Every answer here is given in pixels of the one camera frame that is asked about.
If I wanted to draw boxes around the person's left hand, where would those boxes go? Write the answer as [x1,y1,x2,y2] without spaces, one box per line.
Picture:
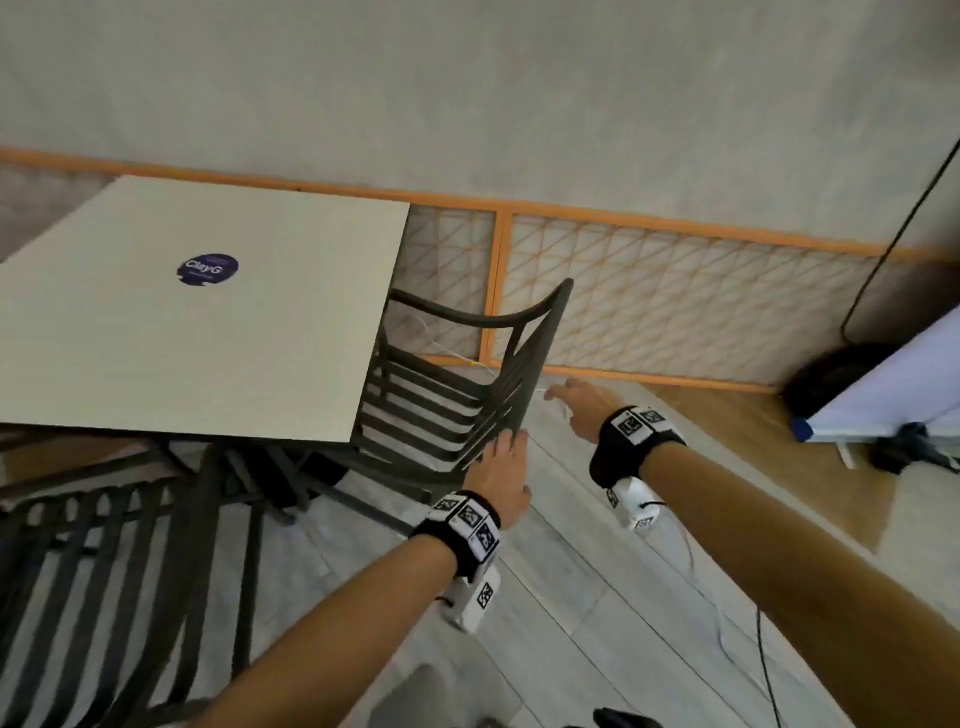
[463,428,532,530]

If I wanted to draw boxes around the person's right hand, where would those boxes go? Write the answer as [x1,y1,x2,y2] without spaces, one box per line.
[543,378,625,444]

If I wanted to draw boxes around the dark slatted chair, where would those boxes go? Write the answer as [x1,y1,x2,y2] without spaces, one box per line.
[299,277,576,538]
[0,442,268,728]

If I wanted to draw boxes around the person's right forearm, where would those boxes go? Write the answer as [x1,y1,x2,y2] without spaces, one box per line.
[638,442,960,728]

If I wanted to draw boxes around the person's left forearm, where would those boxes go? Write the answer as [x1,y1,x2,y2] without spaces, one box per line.
[187,533,459,728]

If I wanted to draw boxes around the person's grey trousers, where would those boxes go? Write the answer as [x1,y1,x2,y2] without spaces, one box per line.
[359,663,526,728]

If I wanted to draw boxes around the person's black top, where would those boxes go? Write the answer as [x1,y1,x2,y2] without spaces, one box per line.
[592,707,661,728]

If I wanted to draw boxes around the black right wristband with markers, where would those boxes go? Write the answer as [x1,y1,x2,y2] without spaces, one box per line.
[588,405,688,490]

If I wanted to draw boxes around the black wristband with markers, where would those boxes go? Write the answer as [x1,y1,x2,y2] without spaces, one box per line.
[410,491,502,583]
[588,405,688,490]

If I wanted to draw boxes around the black left wristband with markers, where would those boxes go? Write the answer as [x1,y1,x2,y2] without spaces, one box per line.
[410,491,502,583]

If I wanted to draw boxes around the small black device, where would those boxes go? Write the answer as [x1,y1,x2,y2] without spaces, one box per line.
[869,422,960,475]

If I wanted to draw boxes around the purple round sticker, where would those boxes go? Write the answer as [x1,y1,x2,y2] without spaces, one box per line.
[177,253,241,288]

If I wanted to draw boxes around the white square table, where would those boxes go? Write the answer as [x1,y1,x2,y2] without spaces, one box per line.
[0,174,412,526]

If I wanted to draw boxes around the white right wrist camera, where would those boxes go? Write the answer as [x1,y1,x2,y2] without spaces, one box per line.
[605,476,665,535]

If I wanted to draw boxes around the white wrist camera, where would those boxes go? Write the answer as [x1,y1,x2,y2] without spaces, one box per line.
[605,476,665,535]
[437,562,502,635]

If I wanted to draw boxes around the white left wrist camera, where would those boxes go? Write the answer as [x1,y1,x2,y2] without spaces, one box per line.
[437,562,502,635]

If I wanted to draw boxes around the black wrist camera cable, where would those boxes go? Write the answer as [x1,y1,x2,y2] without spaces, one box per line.
[755,605,785,728]

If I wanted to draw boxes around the black hanging wall cable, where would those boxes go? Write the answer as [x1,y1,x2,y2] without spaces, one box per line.
[839,137,960,346]

